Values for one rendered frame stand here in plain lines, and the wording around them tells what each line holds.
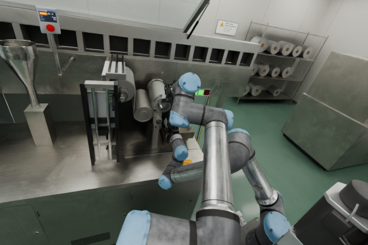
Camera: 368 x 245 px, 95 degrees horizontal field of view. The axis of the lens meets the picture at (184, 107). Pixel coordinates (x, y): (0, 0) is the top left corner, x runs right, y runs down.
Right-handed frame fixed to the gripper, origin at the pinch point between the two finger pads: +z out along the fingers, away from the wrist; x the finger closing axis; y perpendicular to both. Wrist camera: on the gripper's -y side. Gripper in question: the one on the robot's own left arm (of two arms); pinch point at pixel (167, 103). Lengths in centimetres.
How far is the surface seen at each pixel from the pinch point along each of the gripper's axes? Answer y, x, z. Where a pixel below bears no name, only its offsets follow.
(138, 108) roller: 0.4, 13.6, 21.3
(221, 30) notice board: 194, -181, 204
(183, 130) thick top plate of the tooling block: -15.0, -20.0, 32.8
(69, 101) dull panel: 10, 60, 56
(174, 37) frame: 52, -13, 21
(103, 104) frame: 0.8, 32.0, 8.0
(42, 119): -4, 67, 33
